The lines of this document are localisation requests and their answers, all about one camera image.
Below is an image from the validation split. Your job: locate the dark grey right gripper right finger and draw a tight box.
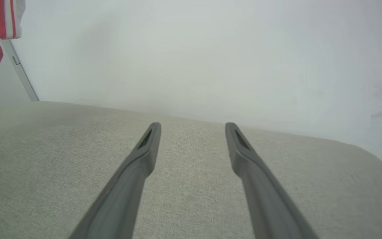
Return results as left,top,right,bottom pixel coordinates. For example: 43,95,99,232
225,122,319,239

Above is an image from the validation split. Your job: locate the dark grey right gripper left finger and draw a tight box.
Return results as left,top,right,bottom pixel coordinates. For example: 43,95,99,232
68,122,161,239

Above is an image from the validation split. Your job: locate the grey metal wall rail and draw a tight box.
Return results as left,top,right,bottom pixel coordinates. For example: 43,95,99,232
0,39,40,102

